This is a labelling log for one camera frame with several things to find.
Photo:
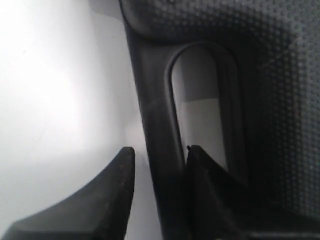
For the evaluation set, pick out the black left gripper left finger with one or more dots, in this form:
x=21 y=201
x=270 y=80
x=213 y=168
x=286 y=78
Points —
x=98 y=211

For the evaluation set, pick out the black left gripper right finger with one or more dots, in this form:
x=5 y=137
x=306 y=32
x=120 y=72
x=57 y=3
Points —
x=221 y=208

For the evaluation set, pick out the black plastic carrying case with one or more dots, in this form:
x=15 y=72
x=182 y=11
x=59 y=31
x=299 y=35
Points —
x=267 y=57

